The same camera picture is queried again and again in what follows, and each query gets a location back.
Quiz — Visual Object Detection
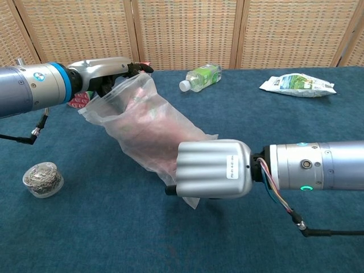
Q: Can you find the clear paper clip container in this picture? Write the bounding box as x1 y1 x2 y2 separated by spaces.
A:
22 162 64 199

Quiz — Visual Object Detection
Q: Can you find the pink floral cloth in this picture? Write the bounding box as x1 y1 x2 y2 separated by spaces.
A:
113 88 200 177

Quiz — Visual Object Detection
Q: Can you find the teal felt table cover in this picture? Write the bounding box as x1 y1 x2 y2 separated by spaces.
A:
0 66 364 273

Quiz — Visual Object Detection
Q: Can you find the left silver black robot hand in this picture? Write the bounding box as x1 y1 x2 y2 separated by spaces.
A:
68 56 154 98

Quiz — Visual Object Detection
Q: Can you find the white green snack pouch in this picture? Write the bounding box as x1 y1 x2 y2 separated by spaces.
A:
259 73 337 98

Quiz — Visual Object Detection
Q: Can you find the wicker folding screen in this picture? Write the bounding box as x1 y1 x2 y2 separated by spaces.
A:
0 0 364 77

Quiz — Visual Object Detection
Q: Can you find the transparent plastic zip bag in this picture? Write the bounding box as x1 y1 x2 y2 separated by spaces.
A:
78 71 219 210

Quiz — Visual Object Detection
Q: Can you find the green chips can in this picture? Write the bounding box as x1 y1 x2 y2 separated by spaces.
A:
68 91 92 110

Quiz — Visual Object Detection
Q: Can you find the clear bottle green label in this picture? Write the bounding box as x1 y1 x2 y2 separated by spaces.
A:
179 63 222 93

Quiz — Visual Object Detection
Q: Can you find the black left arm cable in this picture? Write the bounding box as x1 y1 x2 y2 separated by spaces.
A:
0 107 49 146

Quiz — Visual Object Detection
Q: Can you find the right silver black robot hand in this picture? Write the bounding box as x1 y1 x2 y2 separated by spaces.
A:
165 139 254 200

